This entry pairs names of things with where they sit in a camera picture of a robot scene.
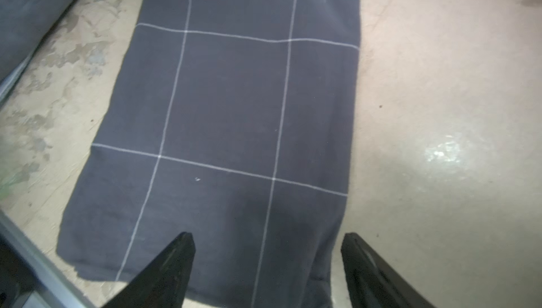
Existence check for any dark grid pillowcase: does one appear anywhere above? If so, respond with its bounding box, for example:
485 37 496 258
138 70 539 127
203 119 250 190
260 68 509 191
56 0 361 307

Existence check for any grey striped folded pillowcase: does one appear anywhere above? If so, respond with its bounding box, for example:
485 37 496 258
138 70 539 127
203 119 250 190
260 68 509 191
1 0 75 101

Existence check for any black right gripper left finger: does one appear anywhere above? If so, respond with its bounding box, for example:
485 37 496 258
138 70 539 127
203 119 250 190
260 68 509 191
104 233 196 308

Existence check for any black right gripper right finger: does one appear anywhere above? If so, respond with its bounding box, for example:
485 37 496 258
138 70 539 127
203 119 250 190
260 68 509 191
341 233 434 308

